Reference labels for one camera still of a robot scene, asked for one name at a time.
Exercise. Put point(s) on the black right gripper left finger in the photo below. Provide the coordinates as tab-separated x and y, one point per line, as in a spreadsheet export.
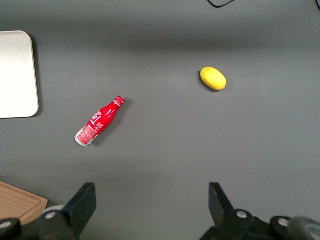
80	212

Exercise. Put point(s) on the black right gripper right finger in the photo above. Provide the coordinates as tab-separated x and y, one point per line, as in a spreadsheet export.
222	215

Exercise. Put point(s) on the white rectangular tray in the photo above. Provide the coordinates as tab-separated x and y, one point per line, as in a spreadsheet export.
15	75

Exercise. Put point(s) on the wooden drawer cabinet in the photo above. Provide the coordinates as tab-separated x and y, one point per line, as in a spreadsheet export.
15	200

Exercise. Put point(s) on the red cola bottle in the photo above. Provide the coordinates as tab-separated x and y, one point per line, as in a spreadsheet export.
96	122

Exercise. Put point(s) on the yellow lemon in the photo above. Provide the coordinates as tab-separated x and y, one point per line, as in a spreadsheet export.
213	78

